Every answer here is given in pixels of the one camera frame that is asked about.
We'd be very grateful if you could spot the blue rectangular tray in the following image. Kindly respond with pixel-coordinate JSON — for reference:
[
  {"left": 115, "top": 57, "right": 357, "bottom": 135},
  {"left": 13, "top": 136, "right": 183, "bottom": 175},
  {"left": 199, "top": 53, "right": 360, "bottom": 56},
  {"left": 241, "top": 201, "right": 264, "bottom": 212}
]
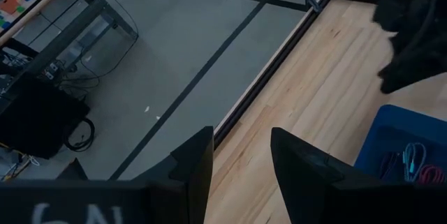
[{"left": 353, "top": 104, "right": 447, "bottom": 185}]

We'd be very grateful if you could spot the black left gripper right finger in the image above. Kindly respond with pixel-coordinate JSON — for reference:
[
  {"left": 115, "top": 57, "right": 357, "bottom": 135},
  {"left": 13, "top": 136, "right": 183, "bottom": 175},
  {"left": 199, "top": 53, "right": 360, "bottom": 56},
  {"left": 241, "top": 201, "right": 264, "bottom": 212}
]
[{"left": 270, "top": 126, "right": 447, "bottom": 224}]

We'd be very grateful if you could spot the yellow hanging cable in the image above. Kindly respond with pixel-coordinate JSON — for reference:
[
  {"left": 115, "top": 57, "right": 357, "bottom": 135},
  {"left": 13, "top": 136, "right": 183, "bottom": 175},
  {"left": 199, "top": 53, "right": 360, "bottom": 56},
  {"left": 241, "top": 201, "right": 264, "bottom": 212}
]
[{"left": 0, "top": 142, "right": 40, "bottom": 181}]

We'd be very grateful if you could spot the black aluminium table frame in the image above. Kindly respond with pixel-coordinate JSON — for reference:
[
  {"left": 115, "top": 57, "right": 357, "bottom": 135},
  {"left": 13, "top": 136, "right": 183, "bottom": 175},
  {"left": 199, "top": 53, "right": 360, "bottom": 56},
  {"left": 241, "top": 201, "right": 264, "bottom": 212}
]
[{"left": 212, "top": 0, "right": 447, "bottom": 150}]

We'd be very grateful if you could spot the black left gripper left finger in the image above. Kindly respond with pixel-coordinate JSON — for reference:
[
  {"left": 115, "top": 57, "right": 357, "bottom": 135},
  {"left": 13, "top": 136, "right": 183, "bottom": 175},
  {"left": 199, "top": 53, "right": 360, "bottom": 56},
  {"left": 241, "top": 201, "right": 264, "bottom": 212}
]
[{"left": 0, "top": 125, "right": 215, "bottom": 224}]

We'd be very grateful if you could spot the maroon braided USB-C cable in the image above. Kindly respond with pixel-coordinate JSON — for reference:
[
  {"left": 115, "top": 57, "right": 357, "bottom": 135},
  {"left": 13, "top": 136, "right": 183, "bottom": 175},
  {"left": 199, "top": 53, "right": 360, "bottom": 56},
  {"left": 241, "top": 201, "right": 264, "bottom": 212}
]
[{"left": 417, "top": 163, "right": 446, "bottom": 185}]

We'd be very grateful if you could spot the coiled black cable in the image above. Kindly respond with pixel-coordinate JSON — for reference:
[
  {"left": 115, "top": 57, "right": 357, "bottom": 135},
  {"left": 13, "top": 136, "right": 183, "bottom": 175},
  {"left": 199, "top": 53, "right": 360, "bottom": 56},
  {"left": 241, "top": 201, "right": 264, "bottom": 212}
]
[{"left": 64, "top": 117, "right": 96, "bottom": 153}]

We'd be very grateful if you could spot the large black box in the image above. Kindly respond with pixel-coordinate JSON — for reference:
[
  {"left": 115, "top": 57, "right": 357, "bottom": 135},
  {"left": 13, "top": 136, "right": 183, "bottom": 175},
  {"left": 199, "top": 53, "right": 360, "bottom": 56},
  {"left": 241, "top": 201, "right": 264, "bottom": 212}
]
[{"left": 0, "top": 75, "right": 91, "bottom": 160}]

